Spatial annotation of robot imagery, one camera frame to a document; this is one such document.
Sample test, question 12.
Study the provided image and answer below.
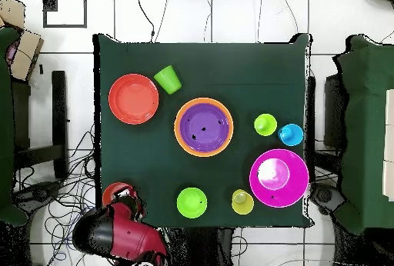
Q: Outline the black stand base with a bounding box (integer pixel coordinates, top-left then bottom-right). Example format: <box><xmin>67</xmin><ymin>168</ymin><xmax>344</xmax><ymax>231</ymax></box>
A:
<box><xmin>12</xmin><ymin>179</ymin><xmax>64</xmax><ymax>213</ymax></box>
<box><xmin>309</xmin><ymin>182</ymin><xmax>346</xmax><ymax>216</ymax></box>

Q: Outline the lime green cup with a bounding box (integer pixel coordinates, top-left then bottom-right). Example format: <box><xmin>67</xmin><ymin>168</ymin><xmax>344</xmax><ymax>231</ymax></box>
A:
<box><xmin>253</xmin><ymin>112</ymin><xmax>279</xmax><ymax>137</ymax></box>

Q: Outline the yellow cup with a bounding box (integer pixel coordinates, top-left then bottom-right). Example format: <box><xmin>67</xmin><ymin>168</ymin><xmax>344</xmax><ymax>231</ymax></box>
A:
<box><xmin>231</xmin><ymin>188</ymin><xmax>255</xmax><ymax>216</ymax></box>

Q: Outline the white box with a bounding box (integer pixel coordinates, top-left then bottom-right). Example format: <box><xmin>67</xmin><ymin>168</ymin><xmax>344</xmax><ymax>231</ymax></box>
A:
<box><xmin>382</xmin><ymin>88</ymin><xmax>394</xmax><ymax>202</ymax></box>

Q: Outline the small orange bowl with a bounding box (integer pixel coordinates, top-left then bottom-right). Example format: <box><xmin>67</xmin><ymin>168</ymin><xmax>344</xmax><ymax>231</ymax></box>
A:
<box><xmin>102</xmin><ymin>181</ymin><xmax>137</xmax><ymax>208</ymax></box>

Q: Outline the small green bowl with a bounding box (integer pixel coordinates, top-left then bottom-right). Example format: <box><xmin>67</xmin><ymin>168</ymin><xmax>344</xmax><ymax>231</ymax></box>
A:
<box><xmin>176</xmin><ymin>187</ymin><xmax>209</xmax><ymax>220</ymax></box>

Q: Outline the dark green tablecloth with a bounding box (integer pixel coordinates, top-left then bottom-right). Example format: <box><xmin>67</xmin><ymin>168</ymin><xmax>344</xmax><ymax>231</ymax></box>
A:
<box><xmin>92</xmin><ymin>33</ymin><xmax>312</xmax><ymax>230</ymax></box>

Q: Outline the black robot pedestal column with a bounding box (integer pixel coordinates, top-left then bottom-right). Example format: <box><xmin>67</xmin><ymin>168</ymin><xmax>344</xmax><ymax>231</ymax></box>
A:
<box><xmin>169</xmin><ymin>227</ymin><xmax>235</xmax><ymax>266</ymax></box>

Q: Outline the green cloth covered table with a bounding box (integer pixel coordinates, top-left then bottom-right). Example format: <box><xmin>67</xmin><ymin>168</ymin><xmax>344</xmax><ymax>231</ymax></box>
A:
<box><xmin>332</xmin><ymin>34</ymin><xmax>394</xmax><ymax>237</ymax></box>
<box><xmin>0</xmin><ymin>26</ymin><xmax>29</xmax><ymax>228</ymax></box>

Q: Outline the large pink bowl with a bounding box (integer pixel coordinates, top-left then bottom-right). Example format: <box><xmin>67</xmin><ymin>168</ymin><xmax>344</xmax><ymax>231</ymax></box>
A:
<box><xmin>249</xmin><ymin>148</ymin><xmax>310</xmax><ymax>209</ymax></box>

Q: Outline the black chair frame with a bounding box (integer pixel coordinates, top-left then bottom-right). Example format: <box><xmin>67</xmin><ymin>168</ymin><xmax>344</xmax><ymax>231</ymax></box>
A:
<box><xmin>11</xmin><ymin>69</ymin><xmax>69</xmax><ymax>181</ymax></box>

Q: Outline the large orange bowl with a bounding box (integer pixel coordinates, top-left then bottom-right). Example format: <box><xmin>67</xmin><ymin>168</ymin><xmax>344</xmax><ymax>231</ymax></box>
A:
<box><xmin>173</xmin><ymin>97</ymin><xmax>235</xmax><ymax>158</ymax></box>

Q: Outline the wide red-orange bowl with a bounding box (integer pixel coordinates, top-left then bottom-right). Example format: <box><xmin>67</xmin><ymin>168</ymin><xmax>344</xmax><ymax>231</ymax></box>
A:
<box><xmin>108</xmin><ymin>73</ymin><xmax>160</xmax><ymax>125</ymax></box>

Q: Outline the black cable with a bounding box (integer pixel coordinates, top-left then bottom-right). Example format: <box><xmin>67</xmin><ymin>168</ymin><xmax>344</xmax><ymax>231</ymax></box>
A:
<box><xmin>134</xmin><ymin>0</ymin><xmax>155</xmax><ymax>43</ymax></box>

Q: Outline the cardboard box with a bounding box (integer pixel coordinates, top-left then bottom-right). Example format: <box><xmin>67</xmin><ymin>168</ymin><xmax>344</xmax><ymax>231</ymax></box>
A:
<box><xmin>0</xmin><ymin>0</ymin><xmax>26</xmax><ymax>31</ymax></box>
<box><xmin>8</xmin><ymin>29</ymin><xmax>45</xmax><ymax>81</ymax></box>

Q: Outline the blue cup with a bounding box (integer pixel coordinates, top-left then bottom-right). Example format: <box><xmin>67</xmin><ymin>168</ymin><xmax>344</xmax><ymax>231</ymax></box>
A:
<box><xmin>277</xmin><ymin>123</ymin><xmax>305</xmax><ymax>148</ymax></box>

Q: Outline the purple bowl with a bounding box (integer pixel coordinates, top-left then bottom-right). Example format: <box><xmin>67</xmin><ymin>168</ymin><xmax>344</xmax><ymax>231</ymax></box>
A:
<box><xmin>179</xmin><ymin>102</ymin><xmax>231</xmax><ymax>153</ymax></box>

